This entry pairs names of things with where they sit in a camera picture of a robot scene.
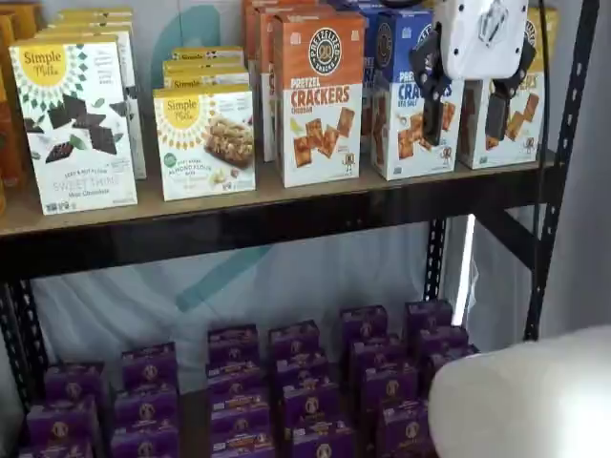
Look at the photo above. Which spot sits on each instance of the yellow white pretzel crackers box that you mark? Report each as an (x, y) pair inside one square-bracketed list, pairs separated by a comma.
[(522, 129)]

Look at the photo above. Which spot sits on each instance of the plain orange box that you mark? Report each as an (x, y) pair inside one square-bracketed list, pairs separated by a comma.
[(2, 195), (12, 119), (26, 19)]

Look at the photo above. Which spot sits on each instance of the wooden shelf board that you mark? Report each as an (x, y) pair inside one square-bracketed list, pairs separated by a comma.
[(267, 195)]

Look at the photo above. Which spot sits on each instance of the blue white pretzel crackers box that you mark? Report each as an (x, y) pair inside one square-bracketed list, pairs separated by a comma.
[(377, 43), (348, 4), (406, 157)]

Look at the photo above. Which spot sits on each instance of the black metal shelf frame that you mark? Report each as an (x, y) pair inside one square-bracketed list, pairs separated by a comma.
[(238, 234)]

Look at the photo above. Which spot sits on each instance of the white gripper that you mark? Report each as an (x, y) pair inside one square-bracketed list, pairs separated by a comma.
[(482, 38)]

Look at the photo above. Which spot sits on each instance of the Simple Mills Sweet Thins box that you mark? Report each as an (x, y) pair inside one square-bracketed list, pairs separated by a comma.
[(133, 95), (90, 25), (93, 17), (71, 129)]

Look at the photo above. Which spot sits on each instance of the Simple Mills almond bar box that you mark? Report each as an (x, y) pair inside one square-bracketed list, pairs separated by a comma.
[(205, 143), (205, 74), (205, 53)]

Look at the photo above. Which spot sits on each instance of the purple snack box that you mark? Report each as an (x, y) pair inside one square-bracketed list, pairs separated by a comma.
[(232, 343), (364, 324), (322, 443), (293, 339), (55, 451), (238, 401), (59, 422), (310, 403), (241, 423), (377, 355), (441, 343), (148, 365), (74, 381), (389, 386), (444, 367), (234, 374), (403, 434), (143, 443), (427, 317), (301, 369), (145, 408), (243, 446)]

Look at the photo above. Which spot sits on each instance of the white backdrop sheet teal logo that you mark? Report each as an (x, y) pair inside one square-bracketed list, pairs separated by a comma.
[(119, 296)]

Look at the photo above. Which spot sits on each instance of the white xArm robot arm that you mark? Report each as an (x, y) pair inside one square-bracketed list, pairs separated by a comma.
[(525, 396)]

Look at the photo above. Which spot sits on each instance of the orange white pretzel crackers box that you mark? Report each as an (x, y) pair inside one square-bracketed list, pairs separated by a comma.
[(320, 95), (266, 57), (250, 43)]

